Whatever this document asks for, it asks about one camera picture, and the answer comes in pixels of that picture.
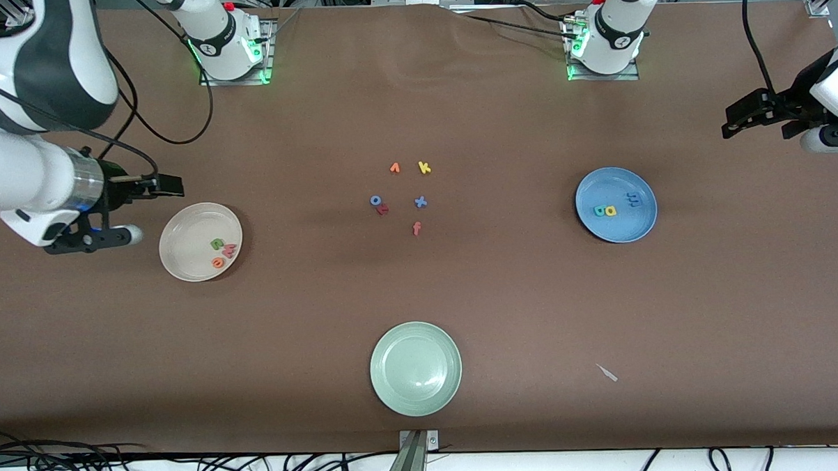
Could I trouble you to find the pale green plate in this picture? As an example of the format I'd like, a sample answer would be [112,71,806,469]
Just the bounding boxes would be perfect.
[368,320,465,419]

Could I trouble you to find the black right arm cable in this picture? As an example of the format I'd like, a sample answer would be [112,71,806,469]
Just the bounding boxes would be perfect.
[0,0,217,185]

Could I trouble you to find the brown table mat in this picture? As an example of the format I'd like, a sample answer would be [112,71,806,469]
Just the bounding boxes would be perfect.
[0,0,838,471]

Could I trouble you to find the grey metal camera bracket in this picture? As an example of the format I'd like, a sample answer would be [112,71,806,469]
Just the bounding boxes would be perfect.
[378,428,440,471]

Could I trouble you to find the black base power cable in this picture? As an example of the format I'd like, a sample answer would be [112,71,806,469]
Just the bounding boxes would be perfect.
[453,0,580,43]

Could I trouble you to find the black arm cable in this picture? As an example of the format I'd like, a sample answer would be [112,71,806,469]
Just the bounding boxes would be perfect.
[741,0,777,96]
[0,0,217,185]

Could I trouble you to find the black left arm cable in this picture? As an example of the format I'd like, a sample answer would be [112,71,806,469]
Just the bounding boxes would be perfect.
[741,0,777,96]

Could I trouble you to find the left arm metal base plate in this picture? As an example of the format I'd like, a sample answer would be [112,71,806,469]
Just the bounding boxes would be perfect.
[564,12,641,83]

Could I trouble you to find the beige plate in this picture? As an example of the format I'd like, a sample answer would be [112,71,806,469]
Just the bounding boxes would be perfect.
[157,201,245,284]

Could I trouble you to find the blue plate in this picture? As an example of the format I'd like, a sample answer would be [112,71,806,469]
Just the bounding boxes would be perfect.
[574,165,659,245]

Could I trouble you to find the tangled black cables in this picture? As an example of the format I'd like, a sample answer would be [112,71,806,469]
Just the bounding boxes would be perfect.
[0,414,400,471]

